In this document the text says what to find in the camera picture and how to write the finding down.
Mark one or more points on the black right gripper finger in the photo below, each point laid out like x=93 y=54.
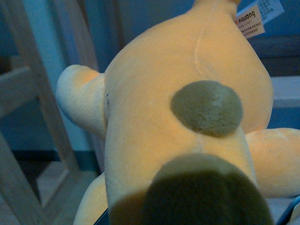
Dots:
x=291 y=213

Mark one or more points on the yellow plush dinosaur toy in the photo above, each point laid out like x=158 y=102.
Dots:
x=184 y=111

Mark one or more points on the left wooden shelf unit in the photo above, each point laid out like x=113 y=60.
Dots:
x=46 y=163

